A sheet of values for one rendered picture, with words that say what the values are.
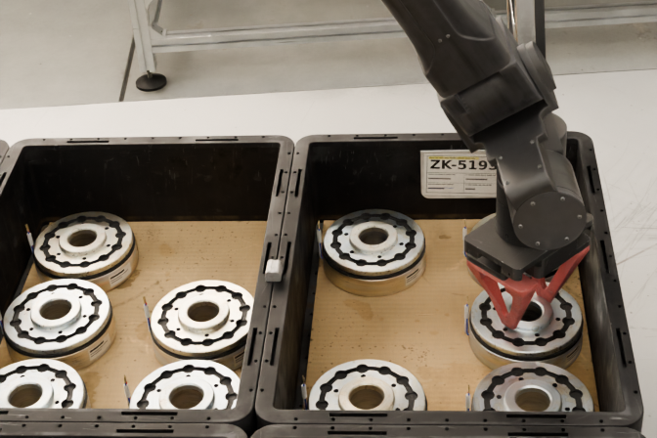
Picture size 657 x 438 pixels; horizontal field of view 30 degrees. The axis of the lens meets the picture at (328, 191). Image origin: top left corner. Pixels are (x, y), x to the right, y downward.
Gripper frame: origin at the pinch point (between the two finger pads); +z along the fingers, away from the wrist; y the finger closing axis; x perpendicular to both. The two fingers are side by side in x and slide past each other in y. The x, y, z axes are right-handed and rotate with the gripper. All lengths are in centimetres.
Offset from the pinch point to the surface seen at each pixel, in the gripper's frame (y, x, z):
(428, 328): -5.3, 7.5, 4.0
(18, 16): 68, 249, 83
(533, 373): -5.4, -5.4, 1.0
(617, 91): 58, 33, 17
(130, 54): 78, 206, 85
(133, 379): -29.3, 22.0, 3.6
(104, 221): -19.6, 40.9, 0.6
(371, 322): -8.5, 12.1, 3.9
